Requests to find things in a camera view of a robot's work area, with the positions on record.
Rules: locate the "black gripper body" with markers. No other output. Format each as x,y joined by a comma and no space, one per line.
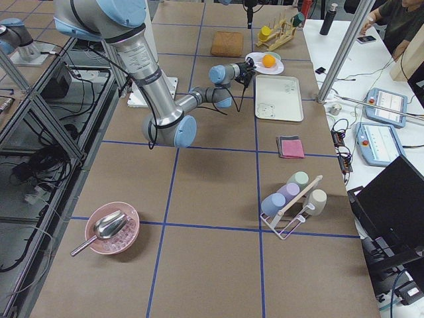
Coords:
244,68
250,12

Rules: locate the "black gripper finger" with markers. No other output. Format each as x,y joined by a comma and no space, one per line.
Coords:
250,65
249,15

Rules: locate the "white round plate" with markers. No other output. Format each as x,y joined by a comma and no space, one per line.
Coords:
257,58

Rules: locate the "orange fruit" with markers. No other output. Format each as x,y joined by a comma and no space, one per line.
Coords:
268,61

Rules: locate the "cream bear tray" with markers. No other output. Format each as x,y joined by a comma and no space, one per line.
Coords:
278,98

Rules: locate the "green bowl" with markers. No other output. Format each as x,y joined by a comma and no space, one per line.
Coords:
274,54

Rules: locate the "yellow cup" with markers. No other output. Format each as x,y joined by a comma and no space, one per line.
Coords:
264,33

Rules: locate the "wooden cutting board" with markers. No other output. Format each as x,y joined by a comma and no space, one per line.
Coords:
227,44

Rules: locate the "wooden drying rack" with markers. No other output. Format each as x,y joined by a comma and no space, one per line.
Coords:
282,32

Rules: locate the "dark green cup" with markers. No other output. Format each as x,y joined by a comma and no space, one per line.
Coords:
297,20

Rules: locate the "red cylinder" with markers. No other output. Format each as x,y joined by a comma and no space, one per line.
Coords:
305,8

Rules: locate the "small black sensor device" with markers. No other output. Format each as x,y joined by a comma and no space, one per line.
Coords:
320,70

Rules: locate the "grey cloth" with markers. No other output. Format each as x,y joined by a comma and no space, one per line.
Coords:
279,139

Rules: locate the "black water bottle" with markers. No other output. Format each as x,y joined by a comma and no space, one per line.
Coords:
328,20

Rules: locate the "pink cloth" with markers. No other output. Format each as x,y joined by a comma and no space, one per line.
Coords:
292,149

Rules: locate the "smartphone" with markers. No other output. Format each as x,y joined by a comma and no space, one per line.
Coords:
366,39

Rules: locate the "purple cup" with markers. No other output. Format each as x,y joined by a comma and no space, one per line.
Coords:
289,191

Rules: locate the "blue cup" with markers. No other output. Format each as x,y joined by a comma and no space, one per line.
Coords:
272,204

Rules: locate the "far teach pendant tablet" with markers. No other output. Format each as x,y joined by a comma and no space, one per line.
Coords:
390,105

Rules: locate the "teach pendant tablet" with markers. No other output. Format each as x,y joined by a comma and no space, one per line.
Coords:
378,144
390,105

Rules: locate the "beige cup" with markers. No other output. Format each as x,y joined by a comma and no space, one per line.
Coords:
315,202

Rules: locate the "near teach pendant tablet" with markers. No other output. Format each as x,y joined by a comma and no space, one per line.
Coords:
378,144

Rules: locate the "person in black shirt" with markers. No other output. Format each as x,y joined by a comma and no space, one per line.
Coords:
404,19

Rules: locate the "white cup rack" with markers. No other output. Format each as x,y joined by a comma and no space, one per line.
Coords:
293,214

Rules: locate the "black monitor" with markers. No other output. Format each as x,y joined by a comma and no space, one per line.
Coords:
390,210

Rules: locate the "metal spoon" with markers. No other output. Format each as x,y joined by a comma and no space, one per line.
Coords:
105,228

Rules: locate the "pink bowl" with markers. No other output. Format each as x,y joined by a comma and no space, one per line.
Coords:
124,239

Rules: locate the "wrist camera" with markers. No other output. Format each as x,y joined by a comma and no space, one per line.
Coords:
246,79

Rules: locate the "aluminium frame post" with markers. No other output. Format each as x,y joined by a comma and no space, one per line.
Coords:
364,7

